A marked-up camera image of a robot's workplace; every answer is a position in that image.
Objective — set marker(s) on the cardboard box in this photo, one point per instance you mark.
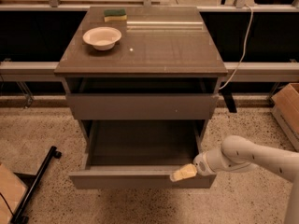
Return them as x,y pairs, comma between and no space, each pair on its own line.
286,112

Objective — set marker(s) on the grey top drawer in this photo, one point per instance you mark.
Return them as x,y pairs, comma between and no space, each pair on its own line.
146,98

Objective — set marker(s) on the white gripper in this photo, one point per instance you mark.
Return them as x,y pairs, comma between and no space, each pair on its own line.
202,166

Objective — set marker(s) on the green yellow sponge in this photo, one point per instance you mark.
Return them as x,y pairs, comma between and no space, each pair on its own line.
115,15

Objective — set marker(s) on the wooden board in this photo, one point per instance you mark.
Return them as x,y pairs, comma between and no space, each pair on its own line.
12,190

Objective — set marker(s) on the metal railing frame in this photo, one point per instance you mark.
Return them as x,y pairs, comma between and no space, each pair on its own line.
256,38

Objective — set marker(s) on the white bowl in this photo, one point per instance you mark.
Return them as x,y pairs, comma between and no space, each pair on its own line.
102,38

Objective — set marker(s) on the black cart leg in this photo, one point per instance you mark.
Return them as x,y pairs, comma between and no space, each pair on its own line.
31,182

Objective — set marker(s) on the grey drawer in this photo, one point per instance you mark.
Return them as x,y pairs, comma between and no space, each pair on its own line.
140,154
146,98

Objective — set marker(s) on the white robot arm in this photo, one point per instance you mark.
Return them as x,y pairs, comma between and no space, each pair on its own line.
238,155

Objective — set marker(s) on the grey drawer cabinet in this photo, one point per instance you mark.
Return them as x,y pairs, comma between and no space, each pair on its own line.
155,42

